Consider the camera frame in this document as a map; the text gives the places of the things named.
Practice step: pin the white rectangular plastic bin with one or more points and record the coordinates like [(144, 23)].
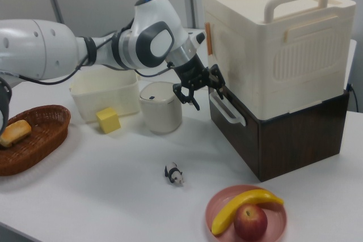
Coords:
[(99, 97)]

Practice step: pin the yellow banana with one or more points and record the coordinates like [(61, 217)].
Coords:
[(227, 210)]

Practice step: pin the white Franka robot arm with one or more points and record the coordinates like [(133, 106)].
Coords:
[(28, 49)]

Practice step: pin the dark wooden drawer cabinet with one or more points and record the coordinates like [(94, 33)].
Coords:
[(300, 140)]

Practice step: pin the toy panda figure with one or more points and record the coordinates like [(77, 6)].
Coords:
[(174, 174)]

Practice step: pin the cream plastic storage box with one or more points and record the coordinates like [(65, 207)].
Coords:
[(297, 55)]

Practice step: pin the pink plate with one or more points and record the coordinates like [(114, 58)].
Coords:
[(227, 230)]

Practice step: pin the toasted bread loaf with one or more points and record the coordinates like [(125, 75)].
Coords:
[(15, 132)]

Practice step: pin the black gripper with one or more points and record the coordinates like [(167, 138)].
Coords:
[(193, 72)]

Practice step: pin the yellow cube block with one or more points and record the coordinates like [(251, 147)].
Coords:
[(109, 120)]

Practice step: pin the brown wicker basket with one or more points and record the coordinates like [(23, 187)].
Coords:
[(42, 142)]

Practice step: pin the red apple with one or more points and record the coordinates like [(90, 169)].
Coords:
[(250, 222)]

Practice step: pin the small white trash can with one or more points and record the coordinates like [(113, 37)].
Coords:
[(161, 111)]

